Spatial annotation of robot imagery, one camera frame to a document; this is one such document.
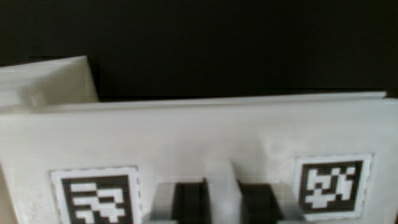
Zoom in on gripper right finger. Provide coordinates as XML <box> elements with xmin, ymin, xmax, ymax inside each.
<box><xmin>238</xmin><ymin>182</ymin><xmax>284</xmax><ymax>224</ymax></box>

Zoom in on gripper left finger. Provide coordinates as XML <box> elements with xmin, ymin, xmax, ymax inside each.
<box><xmin>172</xmin><ymin>180</ymin><xmax>211</xmax><ymax>224</ymax></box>

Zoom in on white cabinet door panel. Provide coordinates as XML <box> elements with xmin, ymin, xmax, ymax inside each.
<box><xmin>0</xmin><ymin>93</ymin><xmax>398</xmax><ymax>224</ymax></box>

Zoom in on white cabinet body box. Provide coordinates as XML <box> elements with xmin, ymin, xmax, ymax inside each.
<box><xmin>0</xmin><ymin>56</ymin><xmax>97</xmax><ymax>108</ymax></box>

